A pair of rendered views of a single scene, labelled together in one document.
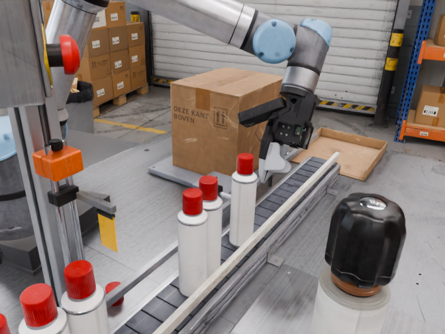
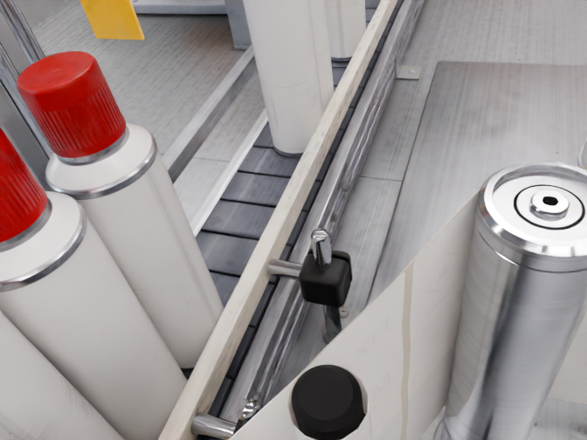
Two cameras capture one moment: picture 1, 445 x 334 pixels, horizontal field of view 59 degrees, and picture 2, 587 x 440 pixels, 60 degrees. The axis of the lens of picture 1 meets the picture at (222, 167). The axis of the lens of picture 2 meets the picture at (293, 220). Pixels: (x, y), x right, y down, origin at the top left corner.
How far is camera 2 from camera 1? 29 cm
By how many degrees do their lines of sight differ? 19
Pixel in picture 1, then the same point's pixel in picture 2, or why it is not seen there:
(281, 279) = (446, 83)
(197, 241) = (297, 23)
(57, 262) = (14, 137)
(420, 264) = not seen: outside the picture
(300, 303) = (501, 106)
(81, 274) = (72, 76)
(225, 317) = (368, 175)
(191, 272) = (295, 99)
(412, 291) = not seen: outside the picture
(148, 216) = (159, 73)
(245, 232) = (355, 24)
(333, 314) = not seen: outside the picture
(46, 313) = (12, 196)
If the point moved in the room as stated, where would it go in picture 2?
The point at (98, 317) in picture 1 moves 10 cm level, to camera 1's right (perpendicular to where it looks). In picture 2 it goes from (159, 193) to (360, 140)
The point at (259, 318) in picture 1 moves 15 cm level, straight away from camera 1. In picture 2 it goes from (444, 148) to (404, 66)
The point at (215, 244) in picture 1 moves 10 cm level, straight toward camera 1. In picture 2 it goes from (322, 40) to (358, 94)
